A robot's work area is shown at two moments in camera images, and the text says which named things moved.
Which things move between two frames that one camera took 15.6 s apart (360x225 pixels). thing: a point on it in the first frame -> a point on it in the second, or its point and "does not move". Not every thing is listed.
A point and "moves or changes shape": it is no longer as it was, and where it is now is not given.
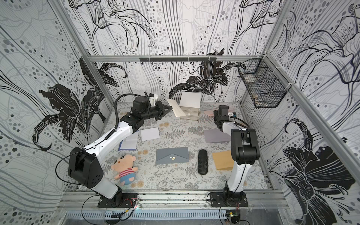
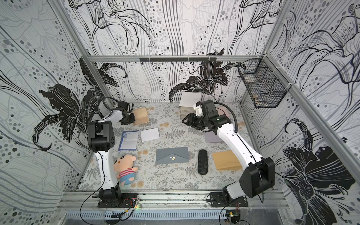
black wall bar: (177, 59) does not move
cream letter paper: (176, 108) moves or changes shape
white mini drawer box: (190, 102) does not move
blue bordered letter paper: (150, 133) does not move
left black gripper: (159, 106) -> (131, 120)
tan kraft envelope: (223, 160) does not move
